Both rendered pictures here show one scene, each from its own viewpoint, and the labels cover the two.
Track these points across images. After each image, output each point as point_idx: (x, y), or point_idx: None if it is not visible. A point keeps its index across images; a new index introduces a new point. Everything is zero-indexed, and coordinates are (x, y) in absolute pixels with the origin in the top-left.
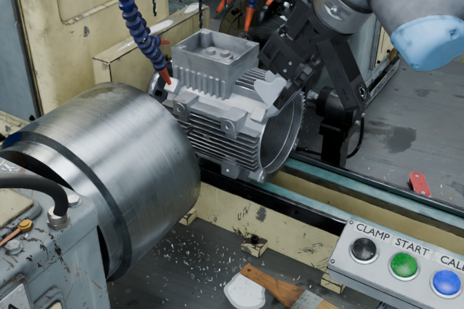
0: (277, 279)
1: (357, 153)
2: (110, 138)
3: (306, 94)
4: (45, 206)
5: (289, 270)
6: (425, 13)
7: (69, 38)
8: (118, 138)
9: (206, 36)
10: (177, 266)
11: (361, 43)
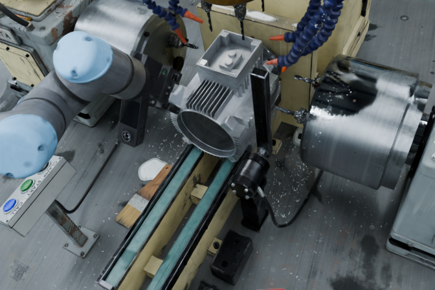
0: (158, 184)
1: (322, 246)
2: (100, 28)
3: (257, 146)
4: (42, 21)
5: None
6: (24, 97)
7: None
8: (101, 32)
9: (250, 46)
10: (173, 131)
11: (405, 202)
